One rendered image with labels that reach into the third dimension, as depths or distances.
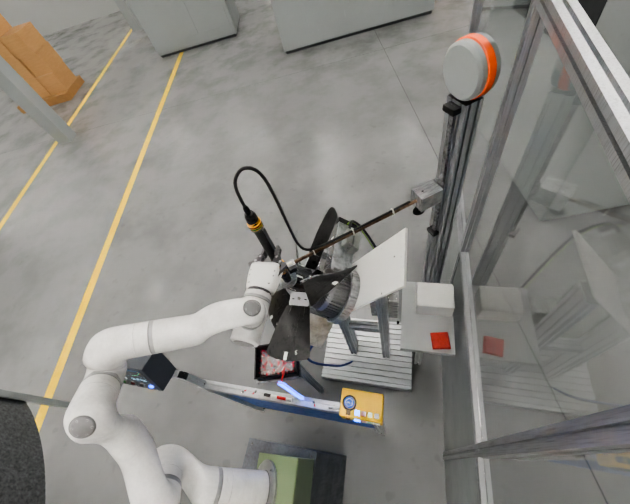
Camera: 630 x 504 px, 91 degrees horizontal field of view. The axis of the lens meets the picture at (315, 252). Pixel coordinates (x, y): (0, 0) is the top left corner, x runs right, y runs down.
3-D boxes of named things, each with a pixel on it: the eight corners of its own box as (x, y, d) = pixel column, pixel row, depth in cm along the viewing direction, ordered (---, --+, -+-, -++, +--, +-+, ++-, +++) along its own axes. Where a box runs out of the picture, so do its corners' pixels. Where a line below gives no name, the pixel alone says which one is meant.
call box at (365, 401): (384, 398, 126) (383, 393, 117) (382, 426, 120) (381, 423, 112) (345, 392, 130) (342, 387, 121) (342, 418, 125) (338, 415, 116)
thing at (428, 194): (432, 191, 124) (434, 175, 117) (443, 202, 120) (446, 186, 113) (410, 202, 123) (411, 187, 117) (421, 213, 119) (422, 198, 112)
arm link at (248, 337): (243, 292, 90) (242, 303, 98) (228, 336, 83) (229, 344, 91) (271, 299, 91) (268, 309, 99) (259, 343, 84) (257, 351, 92)
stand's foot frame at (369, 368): (412, 327, 235) (412, 323, 229) (411, 391, 211) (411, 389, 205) (332, 319, 252) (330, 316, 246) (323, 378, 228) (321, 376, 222)
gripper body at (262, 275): (248, 299, 100) (257, 269, 106) (277, 301, 97) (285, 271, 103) (238, 289, 94) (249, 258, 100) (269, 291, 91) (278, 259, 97)
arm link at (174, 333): (140, 307, 76) (263, 289, 85) (155, 325, 90) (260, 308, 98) (140, 343, 72) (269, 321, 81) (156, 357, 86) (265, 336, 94)
